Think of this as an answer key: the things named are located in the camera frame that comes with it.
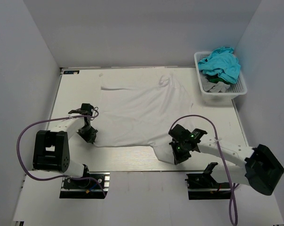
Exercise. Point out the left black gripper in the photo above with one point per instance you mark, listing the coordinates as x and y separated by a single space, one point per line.
90 138

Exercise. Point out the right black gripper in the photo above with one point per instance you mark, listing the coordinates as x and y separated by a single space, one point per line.
179 158

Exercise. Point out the white t shirt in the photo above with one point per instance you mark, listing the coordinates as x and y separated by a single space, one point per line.
135 115

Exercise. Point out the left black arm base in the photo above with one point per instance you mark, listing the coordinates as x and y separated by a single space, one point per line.
86 189

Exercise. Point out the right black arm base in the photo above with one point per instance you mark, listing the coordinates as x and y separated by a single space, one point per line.
202 186

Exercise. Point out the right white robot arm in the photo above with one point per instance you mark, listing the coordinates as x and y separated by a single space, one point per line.
256 167

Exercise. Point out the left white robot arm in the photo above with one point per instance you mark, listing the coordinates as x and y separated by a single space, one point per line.
51 150

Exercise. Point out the dark sticker on table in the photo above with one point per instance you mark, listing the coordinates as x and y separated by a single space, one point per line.
71 72

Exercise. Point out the white garment in basket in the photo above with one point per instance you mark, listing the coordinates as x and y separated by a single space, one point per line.
213 87

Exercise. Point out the green garment in basket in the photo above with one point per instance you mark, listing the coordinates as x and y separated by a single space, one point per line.
216 79

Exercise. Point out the white plastic basket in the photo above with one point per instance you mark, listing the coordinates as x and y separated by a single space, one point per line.
234 91

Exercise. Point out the turquoise t shirt in basket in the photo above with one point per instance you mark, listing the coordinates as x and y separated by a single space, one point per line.
223 63

